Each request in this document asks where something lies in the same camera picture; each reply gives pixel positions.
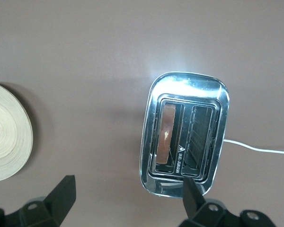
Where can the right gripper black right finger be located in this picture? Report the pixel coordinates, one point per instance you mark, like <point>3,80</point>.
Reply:
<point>203,215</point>

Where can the slice of brown bread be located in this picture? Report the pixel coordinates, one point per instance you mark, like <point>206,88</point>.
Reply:
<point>166,132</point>

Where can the round wooden plate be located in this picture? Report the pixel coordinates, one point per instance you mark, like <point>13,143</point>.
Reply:
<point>4,132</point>

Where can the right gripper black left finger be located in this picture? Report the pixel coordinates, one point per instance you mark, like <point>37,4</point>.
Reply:
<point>52,210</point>

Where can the chrome and beige toaster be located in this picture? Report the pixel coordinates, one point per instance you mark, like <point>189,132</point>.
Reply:
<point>191,85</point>

